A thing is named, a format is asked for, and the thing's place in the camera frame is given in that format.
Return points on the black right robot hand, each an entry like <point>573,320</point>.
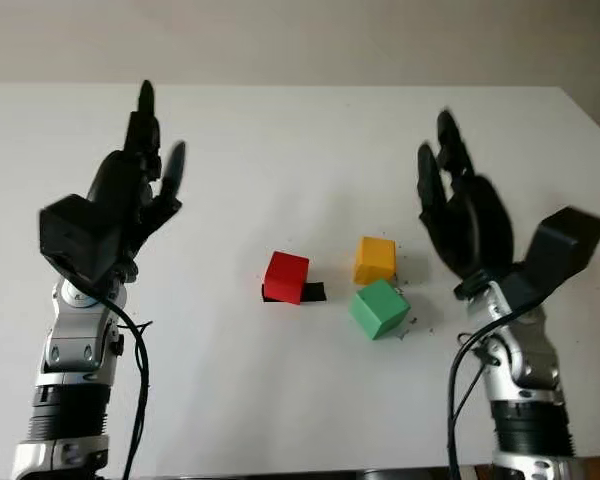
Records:
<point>475,225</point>

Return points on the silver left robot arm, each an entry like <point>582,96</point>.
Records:
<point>75,350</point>

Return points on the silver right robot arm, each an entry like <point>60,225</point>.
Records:
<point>530,370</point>

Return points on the green cube block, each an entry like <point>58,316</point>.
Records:
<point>379,310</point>

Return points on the yellow cube block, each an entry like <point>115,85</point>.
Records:
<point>375,260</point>

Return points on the red cube block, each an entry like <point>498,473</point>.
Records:
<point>285,277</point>

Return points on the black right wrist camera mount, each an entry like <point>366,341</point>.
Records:
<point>565,245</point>

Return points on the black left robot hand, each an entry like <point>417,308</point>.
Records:
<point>120,185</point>

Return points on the black tape strip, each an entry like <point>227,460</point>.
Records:
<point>316,292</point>

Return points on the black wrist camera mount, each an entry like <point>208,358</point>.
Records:
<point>75,235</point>
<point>565,245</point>

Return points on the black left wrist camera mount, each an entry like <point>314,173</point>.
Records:
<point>75,235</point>

